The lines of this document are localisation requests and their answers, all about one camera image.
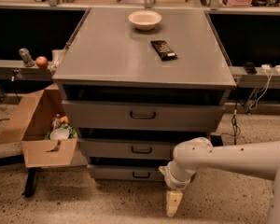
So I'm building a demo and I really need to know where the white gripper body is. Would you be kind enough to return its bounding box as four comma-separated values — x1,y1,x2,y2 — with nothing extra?
159,166,190,190

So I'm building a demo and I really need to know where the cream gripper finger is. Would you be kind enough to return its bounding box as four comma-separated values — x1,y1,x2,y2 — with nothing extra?
166,190,183,217

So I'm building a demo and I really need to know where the grey bottom drawer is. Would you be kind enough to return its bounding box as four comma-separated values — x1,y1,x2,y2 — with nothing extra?
88,164,163,182

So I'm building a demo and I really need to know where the grey drawer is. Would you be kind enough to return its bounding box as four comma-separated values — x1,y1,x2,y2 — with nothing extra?
79,139,175,160
63,100,225,133
88,164,163,182

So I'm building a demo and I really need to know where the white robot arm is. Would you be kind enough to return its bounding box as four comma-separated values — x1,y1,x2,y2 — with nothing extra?
159,137,280,224

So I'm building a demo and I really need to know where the grey middle drawer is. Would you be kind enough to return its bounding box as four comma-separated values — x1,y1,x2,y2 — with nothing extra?
79,139,175,160

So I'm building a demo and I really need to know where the grey drawer cabinet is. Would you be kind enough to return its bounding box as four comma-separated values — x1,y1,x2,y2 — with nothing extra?
53,7,235,170

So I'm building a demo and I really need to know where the grey top drawer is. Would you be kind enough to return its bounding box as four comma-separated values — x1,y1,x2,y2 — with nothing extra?
63,100,225,133

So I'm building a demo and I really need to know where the open cardboard box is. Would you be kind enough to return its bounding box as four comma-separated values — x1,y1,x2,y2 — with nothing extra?
0,85,81,168

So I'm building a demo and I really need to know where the black power adapter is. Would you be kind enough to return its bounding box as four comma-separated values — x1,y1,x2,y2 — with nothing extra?
211,135,223,147

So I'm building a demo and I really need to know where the white bowl in box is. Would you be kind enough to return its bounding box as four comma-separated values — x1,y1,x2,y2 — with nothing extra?
49,128,69,140

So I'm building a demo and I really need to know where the black snack packet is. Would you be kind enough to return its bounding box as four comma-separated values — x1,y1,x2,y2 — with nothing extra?
150,40,177,61

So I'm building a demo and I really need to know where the black phone on shelf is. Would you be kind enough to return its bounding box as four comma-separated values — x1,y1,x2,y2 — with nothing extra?
244,63,257,75

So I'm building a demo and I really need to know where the black stand leg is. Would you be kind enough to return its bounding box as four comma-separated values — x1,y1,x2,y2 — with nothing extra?
22,168,36,198

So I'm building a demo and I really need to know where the white bowl on cabinet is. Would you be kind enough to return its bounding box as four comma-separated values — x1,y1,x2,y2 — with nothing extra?
128,10,161,31

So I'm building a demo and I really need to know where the red apple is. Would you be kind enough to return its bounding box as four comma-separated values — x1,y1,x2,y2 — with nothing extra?
35,56,49,68

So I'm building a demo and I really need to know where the small grey figurine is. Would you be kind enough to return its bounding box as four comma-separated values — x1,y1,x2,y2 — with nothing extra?
19,48,35,67

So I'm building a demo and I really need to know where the black cable on floor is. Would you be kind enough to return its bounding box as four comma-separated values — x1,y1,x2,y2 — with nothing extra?
220,101,242,146

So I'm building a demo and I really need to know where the white charger with cables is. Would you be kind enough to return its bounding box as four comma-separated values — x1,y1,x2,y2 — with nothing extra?
245,63,280,113

